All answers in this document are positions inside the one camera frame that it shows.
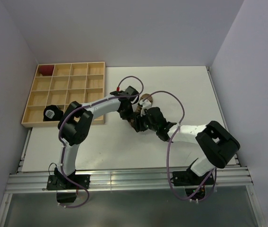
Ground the wooden compartment tray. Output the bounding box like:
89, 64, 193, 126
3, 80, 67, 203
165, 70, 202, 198
21, 62, 105, 128

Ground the aluminium rail frame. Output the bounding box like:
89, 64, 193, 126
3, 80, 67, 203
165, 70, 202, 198
0, 66, 262, 227

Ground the brown argyle sock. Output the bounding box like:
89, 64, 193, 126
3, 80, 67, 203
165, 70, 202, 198
128, 94, 153, 132

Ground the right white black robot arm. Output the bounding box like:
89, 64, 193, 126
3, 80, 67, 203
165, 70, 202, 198
131, 107, 241, 184

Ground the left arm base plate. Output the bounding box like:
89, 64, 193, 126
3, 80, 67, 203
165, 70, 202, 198
46, 174, 91, 204

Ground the red rolled sock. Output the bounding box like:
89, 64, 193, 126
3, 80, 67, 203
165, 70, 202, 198
39, 65, 54, 76

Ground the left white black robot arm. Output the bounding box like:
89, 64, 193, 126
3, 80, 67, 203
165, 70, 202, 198
54, 86, 139, 189

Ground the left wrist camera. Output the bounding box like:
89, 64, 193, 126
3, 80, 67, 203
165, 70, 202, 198
116, 87, 127, 93

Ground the black sock with blue marks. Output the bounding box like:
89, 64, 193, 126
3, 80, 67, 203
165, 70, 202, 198
43, 105, 63, 122

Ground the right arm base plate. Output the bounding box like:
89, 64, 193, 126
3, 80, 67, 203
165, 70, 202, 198
171, 169, 210, 186

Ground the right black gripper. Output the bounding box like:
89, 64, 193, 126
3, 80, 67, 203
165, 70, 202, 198
131, 110, 158, 132

